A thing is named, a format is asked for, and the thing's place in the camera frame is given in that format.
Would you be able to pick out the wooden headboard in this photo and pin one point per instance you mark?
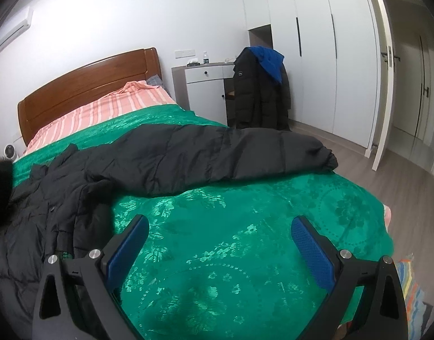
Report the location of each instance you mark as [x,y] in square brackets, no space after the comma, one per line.
[79,81]

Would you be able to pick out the pink striped pillow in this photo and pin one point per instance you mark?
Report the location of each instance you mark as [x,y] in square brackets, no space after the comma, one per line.
[107,108]

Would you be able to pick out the small white fan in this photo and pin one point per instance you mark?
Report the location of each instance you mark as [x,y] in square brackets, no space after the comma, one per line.
[10,152]

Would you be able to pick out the white room door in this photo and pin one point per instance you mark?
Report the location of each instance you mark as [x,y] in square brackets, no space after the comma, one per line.
[381,95]

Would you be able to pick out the clear water bottle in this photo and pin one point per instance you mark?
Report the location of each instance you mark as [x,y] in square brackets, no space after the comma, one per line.
[205,58]

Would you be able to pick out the blue hoodie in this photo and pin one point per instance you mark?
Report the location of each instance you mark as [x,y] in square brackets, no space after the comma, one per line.
[270,62]

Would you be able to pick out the grey checked pillow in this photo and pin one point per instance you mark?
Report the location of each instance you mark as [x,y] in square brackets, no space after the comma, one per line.
[155,79]

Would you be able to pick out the colourful striped rug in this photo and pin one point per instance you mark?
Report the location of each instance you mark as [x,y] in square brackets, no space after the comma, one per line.
[411,283]

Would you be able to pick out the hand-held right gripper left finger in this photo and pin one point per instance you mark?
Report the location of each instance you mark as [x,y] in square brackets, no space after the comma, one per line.
[128,251]

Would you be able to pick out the white wardrobe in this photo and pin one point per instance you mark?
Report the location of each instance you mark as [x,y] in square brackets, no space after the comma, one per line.
[316,60]

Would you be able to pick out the black coat on chair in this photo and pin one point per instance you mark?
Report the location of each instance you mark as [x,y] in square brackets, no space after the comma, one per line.
[252,92]

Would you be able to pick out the white dresser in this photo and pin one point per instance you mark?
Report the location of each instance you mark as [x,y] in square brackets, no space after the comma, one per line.
[204,92]

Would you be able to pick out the green floral bedspread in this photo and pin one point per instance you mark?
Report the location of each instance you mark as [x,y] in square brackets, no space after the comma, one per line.
[220,237]

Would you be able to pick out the white air conditioner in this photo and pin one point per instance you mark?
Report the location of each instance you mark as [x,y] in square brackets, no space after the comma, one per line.
[11,30]

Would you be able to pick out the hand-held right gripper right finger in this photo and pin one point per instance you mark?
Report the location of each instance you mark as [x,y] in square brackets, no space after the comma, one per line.
[314,251]

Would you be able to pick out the black puffer jacket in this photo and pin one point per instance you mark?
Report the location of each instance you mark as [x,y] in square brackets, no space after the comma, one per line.
[202,159]

